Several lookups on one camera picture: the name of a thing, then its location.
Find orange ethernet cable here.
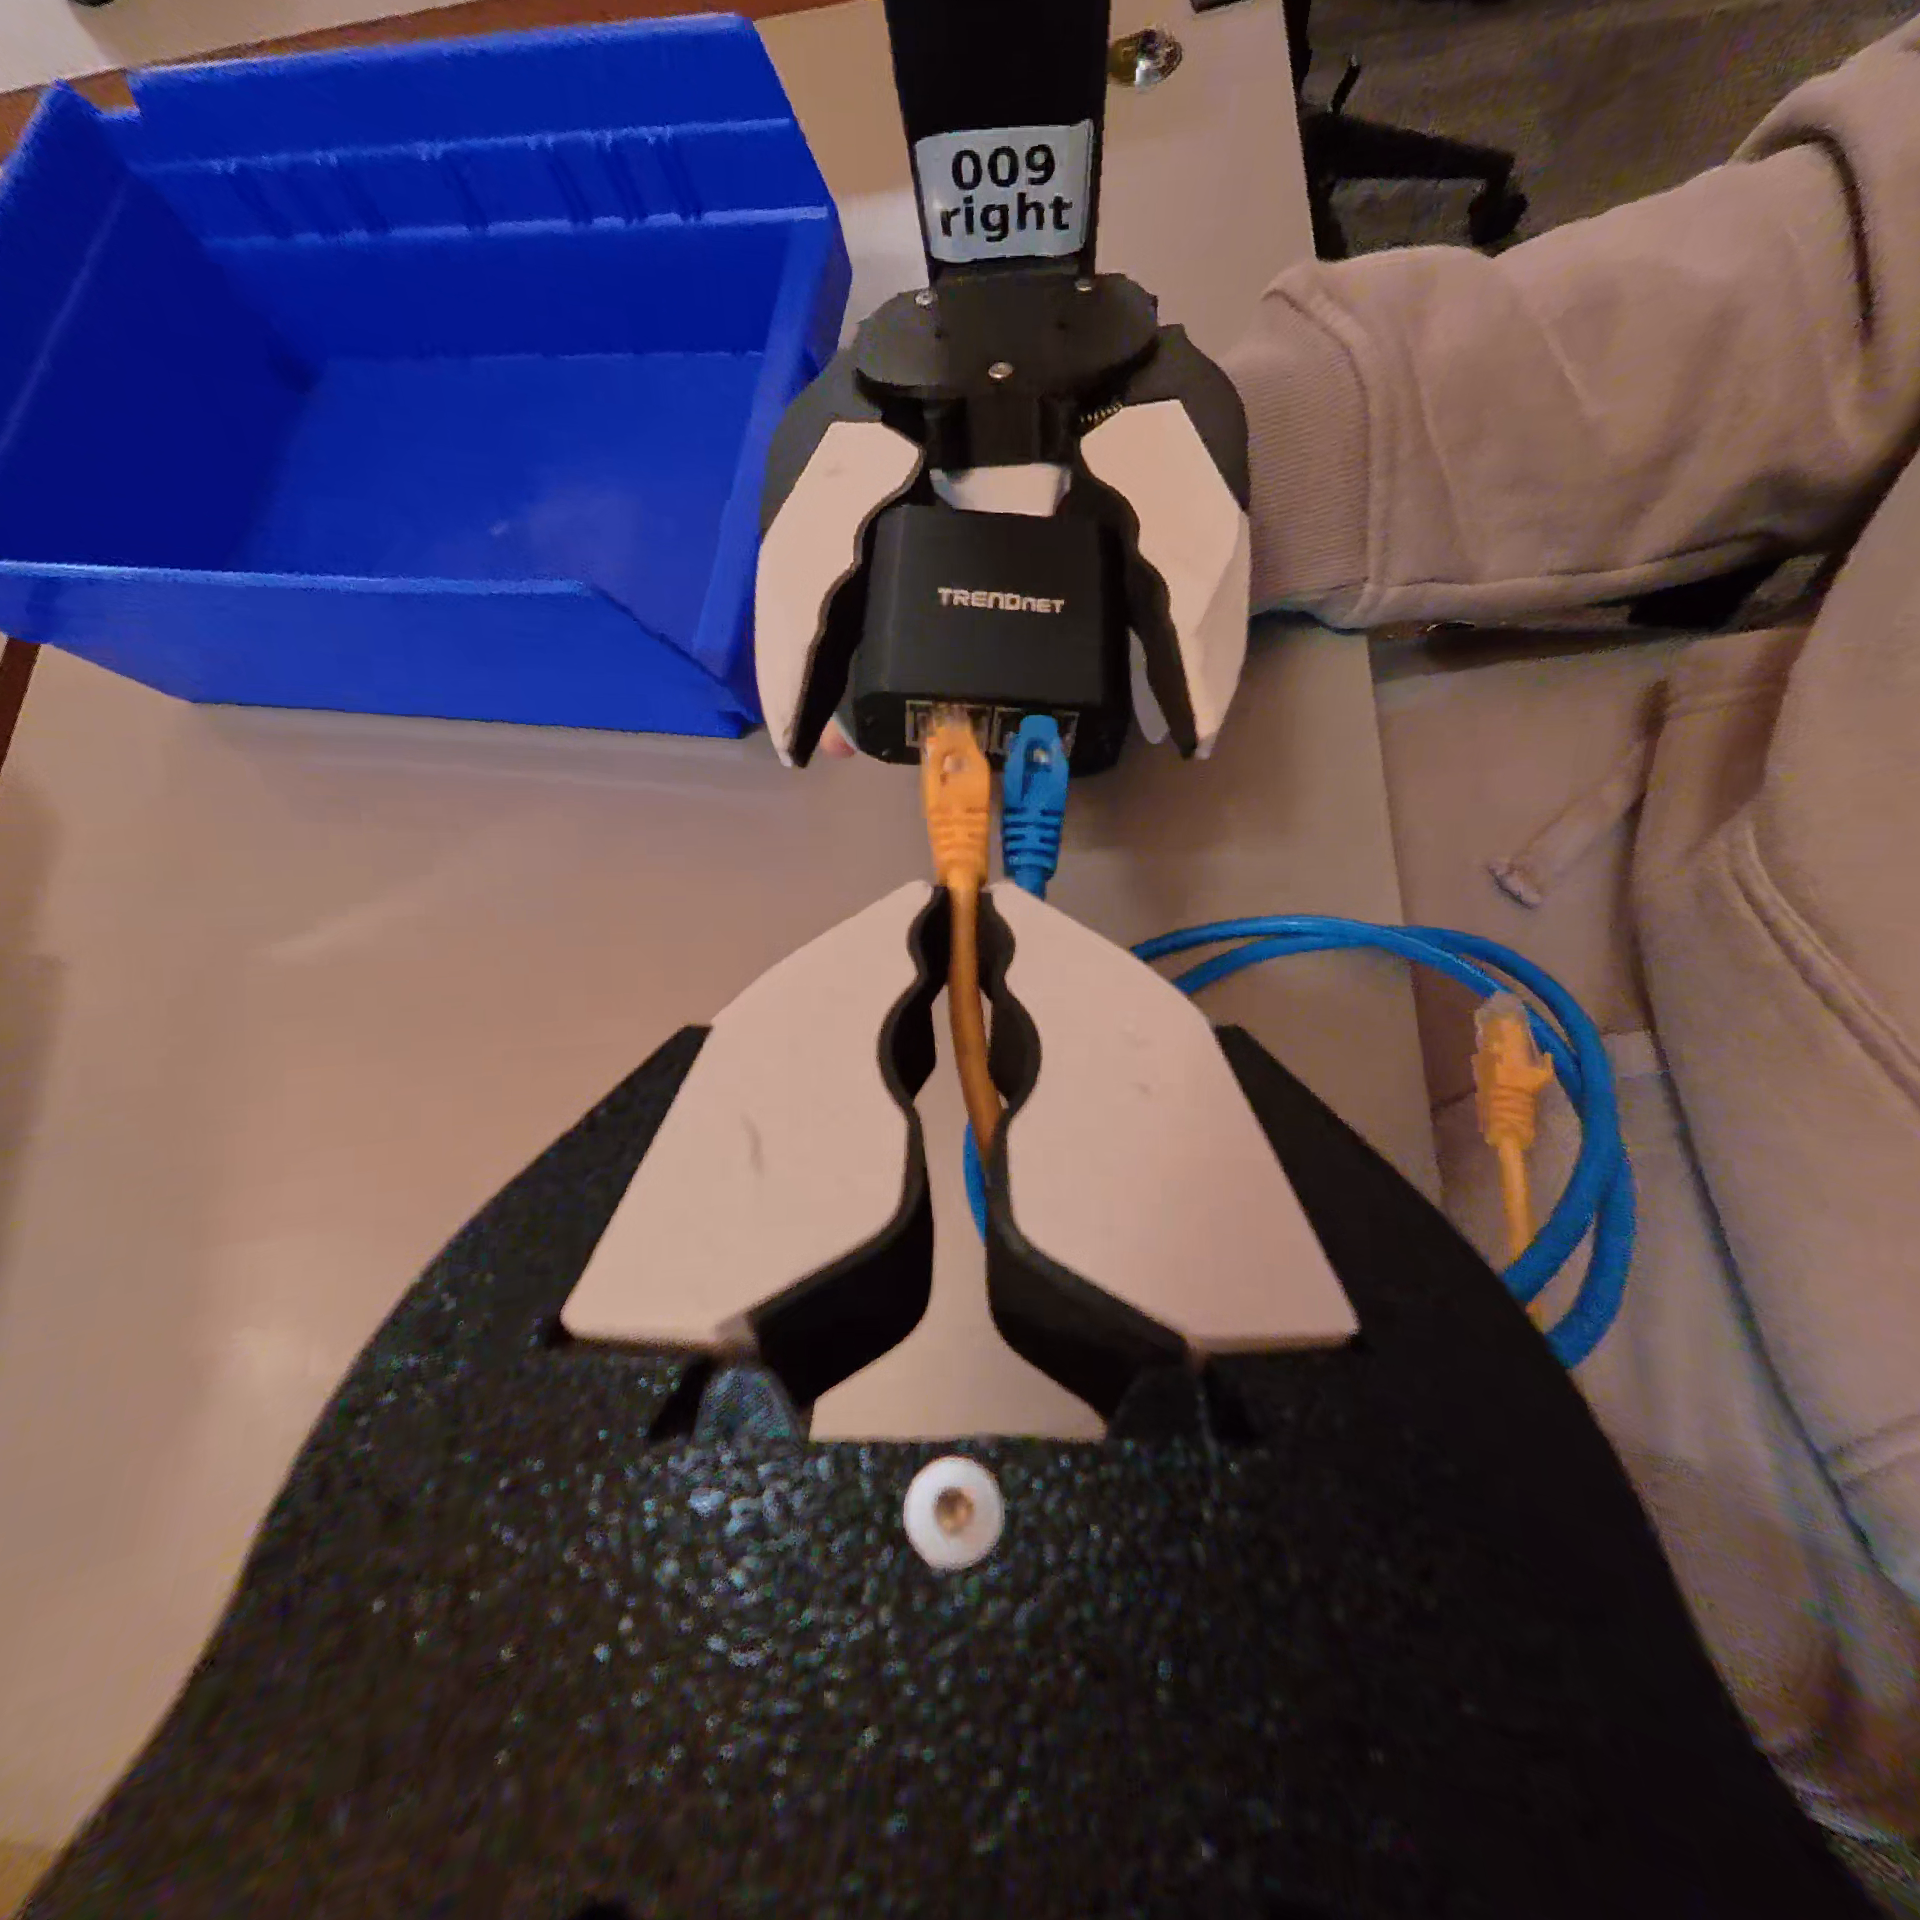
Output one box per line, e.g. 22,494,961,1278
920,698,1558,1331

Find person in beige hoodie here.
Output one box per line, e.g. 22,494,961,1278
1368,474,1920,1855

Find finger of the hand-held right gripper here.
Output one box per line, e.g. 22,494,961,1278
747,430,929,768
1073,400,1254,768

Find grey desk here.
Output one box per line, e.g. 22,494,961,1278
0,0,1443,1865

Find blue plastic bin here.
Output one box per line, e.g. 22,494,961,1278
0,18,857,742

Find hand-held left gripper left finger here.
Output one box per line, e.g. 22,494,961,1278
554,879,947,1410

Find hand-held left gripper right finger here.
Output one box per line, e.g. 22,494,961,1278
984,879,1368,1410

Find black chair base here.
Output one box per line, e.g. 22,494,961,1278
1309,53,1537,256

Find blue ethernet cable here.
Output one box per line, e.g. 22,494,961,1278
957,720,1637,1373

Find black ethernet splitter box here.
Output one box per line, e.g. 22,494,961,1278
857,506,1137,773

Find person's right forearm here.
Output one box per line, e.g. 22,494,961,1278
1219,29,1920,630

